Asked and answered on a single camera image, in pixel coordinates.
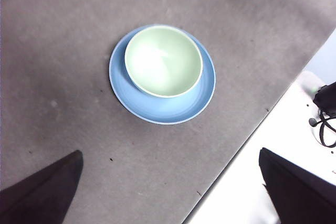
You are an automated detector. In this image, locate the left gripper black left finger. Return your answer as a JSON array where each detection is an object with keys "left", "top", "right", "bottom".
[{"left": 0, "top": 150, "right": 84, "bottom": 224}]

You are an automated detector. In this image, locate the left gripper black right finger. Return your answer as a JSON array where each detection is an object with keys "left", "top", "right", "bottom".
[{"left": 259, "top": 147, "right": 336, "bottom": 224}]

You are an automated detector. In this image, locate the blue round plate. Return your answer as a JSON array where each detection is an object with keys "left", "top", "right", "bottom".
[{"left": 108, "top": 24, "right": 217, "bottom": 125}]

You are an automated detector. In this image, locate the green ribbed bowl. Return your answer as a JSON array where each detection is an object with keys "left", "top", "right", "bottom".
[{"left": 124, "top": 25, "right": 204, "bottom": 99}]

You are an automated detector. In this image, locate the black base cable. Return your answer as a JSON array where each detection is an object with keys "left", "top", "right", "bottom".
[{"left": 309, "top": 110, "right": 336, "bottom": 148}]

